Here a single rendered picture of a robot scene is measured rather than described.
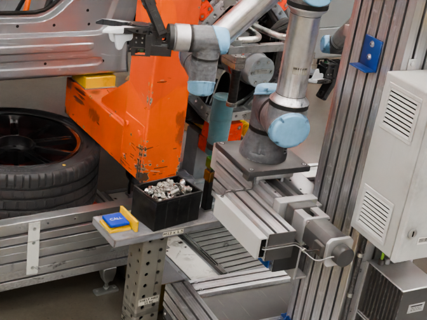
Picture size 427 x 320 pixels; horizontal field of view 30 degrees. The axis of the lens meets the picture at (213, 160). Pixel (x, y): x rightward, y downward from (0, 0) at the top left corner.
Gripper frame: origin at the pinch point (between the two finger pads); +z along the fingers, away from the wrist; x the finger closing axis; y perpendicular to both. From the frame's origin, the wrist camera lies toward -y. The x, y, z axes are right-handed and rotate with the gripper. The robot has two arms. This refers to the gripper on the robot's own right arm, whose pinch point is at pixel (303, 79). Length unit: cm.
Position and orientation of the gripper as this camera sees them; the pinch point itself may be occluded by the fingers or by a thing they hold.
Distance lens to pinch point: 324.7
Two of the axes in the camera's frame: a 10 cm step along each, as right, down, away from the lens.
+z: -8.3, 1.2, -5.4
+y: 1.4, -9.0, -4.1
